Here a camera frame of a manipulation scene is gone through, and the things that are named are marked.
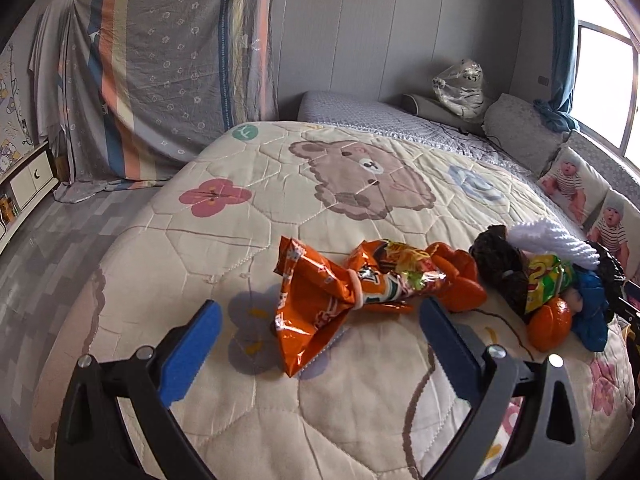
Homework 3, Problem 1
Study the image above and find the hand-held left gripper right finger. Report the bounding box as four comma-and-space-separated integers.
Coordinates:
419, 297, 587, 480

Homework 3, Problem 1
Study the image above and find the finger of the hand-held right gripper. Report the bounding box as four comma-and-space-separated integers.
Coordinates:
609, 280, 640, 329

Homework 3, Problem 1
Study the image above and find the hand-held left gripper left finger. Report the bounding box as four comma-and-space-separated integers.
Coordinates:
54, 299, 223, 480

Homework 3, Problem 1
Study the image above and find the blue wrapper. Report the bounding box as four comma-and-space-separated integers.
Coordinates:
570, 270, 614, 353

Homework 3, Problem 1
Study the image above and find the orange fruit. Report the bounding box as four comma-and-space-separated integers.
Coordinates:
529, 297, 574, 353

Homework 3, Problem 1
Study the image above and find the green snack packet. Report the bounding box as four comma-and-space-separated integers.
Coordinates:
522, 255, 577, 314

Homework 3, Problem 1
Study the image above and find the black plastic bag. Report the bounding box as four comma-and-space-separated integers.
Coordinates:
470, 225, 540, 323

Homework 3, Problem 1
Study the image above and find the black knitted cloth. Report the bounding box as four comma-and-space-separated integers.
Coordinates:
587, 241, 627, 285

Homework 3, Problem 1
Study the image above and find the baby print pillow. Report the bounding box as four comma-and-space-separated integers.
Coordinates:
539, 146, 611, 234
586, 190, 640, 282

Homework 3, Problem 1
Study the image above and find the cream cartoon printed quilt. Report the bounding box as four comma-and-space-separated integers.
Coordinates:
30, 121, 636, 480

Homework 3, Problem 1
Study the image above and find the orange noodle snack packet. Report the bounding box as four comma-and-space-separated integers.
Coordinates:
346, 239, 448, 313

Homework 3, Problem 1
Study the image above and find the white knitted cloth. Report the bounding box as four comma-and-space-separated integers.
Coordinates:
507, 217, 603, 269

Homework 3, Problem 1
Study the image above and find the large orange snack bag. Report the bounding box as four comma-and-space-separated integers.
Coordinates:
271, 235, 416, 377

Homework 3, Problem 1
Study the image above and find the grey floral cushion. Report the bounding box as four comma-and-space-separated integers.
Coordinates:
484, 94, 572, 177

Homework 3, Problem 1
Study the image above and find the window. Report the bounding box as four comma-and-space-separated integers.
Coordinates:
572, 0, 640, 162

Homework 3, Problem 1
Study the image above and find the grey bolster pillow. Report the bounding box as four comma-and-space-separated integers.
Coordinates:
402, 92, 488, 137

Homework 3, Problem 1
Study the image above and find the grey quilted sofa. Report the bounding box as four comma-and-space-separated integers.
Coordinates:
298, 91, 640, 282

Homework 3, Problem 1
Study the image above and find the white low cabinet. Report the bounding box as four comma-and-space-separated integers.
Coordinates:
0, 140, 57, 257

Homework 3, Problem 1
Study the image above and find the bagged white tiger plush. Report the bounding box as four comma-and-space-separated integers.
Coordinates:
432, 58, 489, 121

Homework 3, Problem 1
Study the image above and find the blue curtain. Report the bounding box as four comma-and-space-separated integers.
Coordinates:
533, 0, 584, 134

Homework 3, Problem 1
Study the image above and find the striped hanging bed sheet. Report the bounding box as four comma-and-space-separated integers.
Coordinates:
54, 0, 281, 204

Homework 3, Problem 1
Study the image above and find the white hanging cloth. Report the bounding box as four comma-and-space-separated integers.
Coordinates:
27, 0, 81, 144

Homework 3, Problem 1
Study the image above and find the black cable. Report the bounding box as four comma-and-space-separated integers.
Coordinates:
439, 121, 507, 157

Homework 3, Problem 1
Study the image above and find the cartoon wall poster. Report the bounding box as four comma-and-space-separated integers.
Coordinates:
0, 45, 40, 177

